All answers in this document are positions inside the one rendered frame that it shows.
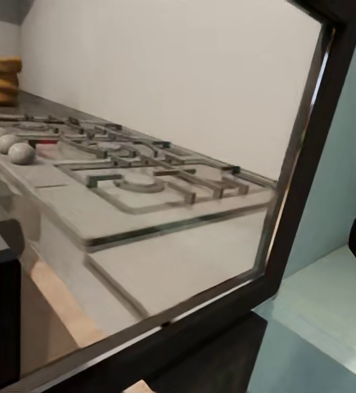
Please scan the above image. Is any microwave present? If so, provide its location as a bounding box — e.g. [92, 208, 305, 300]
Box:
[0, 0, 356, 393]

